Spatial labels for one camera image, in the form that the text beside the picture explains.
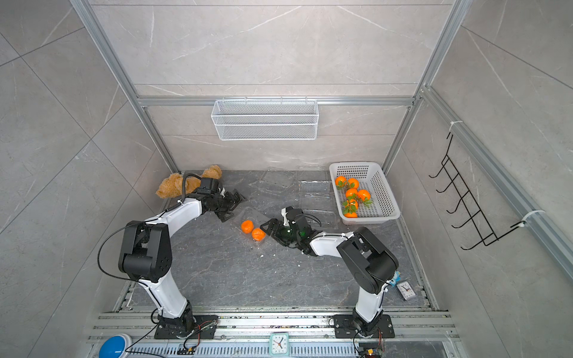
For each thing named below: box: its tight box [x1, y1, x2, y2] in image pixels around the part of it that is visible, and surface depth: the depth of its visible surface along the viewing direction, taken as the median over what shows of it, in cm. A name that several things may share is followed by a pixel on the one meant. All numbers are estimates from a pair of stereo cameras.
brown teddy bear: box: [155, 164, 223, 199], surface depth 103 cm
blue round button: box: [98, 333, 133, 358], surface depth 70 cm
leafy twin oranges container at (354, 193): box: [343, 187, 373, 206], surface depth 106 cm
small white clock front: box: [269, 331, 290, 357], surface depth 70 cm
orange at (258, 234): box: [251, 227, 267, 242], surface depth 92 cm
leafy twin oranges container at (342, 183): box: [334, 176, 359, 191], surface depth 111 cm
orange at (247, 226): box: [240, 220, 255, 235], surface depth 97 cm
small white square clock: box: [396, 281, 417, 301], surface depth 81 cm
